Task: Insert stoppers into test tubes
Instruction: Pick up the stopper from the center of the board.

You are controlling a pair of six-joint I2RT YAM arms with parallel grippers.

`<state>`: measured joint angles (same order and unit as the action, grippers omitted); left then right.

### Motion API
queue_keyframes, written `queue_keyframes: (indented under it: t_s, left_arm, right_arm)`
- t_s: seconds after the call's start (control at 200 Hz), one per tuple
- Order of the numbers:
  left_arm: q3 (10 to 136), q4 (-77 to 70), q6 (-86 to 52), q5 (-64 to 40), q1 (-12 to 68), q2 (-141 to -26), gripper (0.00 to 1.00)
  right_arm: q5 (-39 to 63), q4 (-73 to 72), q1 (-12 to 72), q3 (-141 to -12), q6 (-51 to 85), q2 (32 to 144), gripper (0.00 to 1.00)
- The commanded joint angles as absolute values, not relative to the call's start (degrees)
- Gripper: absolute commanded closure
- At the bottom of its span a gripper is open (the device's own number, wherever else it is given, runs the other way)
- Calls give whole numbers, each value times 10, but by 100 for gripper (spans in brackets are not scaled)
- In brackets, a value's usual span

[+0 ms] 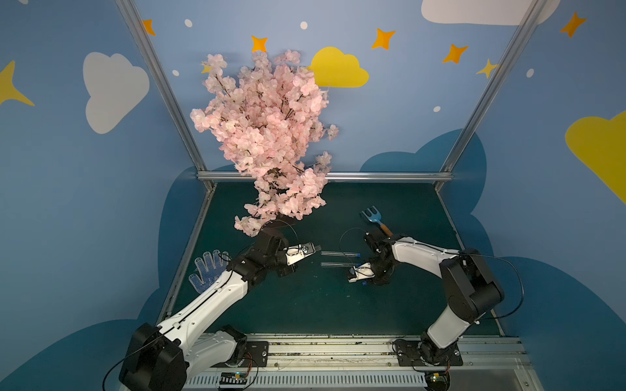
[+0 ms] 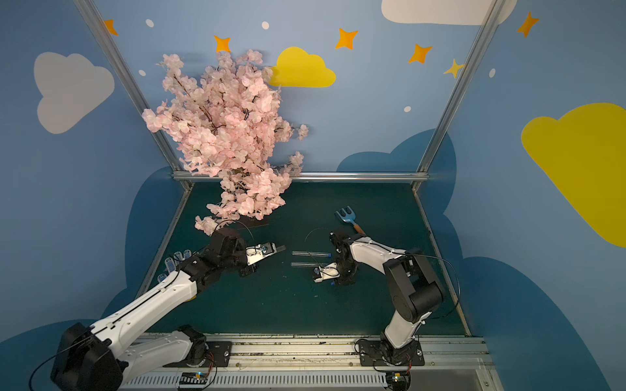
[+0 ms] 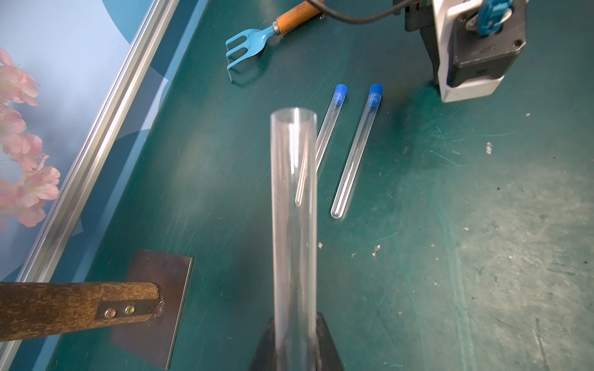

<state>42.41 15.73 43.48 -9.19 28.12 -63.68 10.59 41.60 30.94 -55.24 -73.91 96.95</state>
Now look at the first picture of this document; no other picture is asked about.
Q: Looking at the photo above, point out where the pink artificial cherry blossom tree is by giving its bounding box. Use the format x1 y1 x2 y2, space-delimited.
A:
190 50 338 237

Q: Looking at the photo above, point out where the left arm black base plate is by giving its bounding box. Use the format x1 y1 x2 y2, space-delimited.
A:
228 340 270 368

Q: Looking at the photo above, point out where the small circuit board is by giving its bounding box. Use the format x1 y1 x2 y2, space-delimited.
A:
425 372 450 391
218 371 249 389

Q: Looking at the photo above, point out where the aluminium front rail bed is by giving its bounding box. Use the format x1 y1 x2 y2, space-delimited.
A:
185 334 543 390

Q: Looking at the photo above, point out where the small circuit board left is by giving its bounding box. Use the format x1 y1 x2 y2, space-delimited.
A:
218 371 249 389

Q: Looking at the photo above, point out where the small circuit board right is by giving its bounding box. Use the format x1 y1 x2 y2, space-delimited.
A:
425 372 450 391

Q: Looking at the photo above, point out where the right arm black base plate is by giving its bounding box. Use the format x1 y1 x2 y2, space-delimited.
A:
391 339 463 367

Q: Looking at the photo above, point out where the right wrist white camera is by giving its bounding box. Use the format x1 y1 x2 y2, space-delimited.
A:
348 262 376 283

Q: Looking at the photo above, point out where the blue garden fork wooden handle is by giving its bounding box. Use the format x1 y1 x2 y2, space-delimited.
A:
361 206 393 238

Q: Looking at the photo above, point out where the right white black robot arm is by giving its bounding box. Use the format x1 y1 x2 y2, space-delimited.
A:
348 233 505 365

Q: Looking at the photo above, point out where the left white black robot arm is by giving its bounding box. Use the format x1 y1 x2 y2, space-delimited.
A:
117 228 316 390

